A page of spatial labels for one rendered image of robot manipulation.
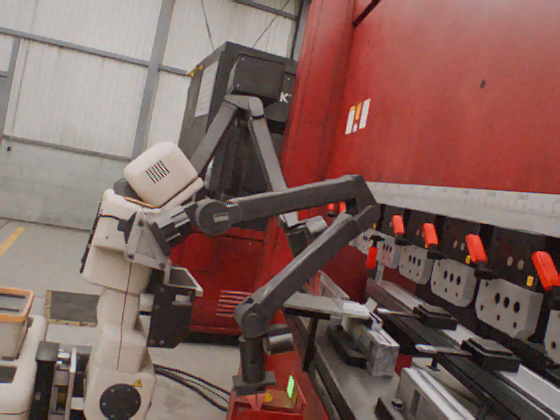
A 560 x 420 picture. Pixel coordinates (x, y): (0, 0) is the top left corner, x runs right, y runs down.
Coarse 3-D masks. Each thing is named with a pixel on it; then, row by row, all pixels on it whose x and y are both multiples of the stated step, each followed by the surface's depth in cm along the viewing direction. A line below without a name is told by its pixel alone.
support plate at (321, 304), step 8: (296, 296) 157; (304, 296) 160; (312, 296) 162; (320, 296) 164; (288, 304) 145; (296, 304) 146; (304, 304) 148; (312, 304) 150; (320, 304) 152; (328, 304) 154; (336, 304) 156; (320, 312) 147; (328, 312) 147; (336, 312) 147; (344, 312) 148; (352, 312) 150; (360, 312) 152
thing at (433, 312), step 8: (424, 304) 165; (384, 312) 157; (392, 312) 158; (400, 312) 160; (416, 312) 163; (424, 312) 158; (432, 312) 156; (440, 312) 156; (416, 320) 162; (424, 320) 156; (432, 320) 154; (440, 320) 155; (448, 320) 155; (456, 320) 156; (440, 328) 155; (448, 328) 155; (456, 328) 156
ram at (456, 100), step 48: (384, 0) 188; (432, 0) 136; (480, 0) 106; (528, 0) 86; (384, 48) 177; (432, 48) 130; (480, 48) 103; (528, 48) 84; (384, 96) 167; (432, 96) 125; (480, 96) 99; (528, 96) 82; (336, 144) 228; (384, 144) 158; (432, 144) 120; (480, 144) 96; (528, 144) 80
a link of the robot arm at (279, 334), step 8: (248, 320) 113; (256, 320) 114; (240, 328) 119; (248, 328) 113; (256, 328) 114; (264, 328) 118; (272, 328) 117; (280, 328) 118; (288, 328) 119; (248, 336) 113; (256, 336) 114; (272, 336) 118; (280, 336) 118; (288, 336) 118; (272, 344) 117; (280, 344) 117; (288, 344) 118; (272, 352) 117; (280, 352) 118
